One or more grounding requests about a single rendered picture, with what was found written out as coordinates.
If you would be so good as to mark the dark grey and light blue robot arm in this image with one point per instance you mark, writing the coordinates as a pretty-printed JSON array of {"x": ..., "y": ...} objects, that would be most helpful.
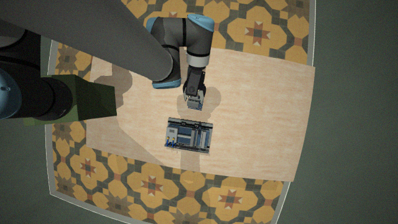
[{"x": 105, "y": 29}]

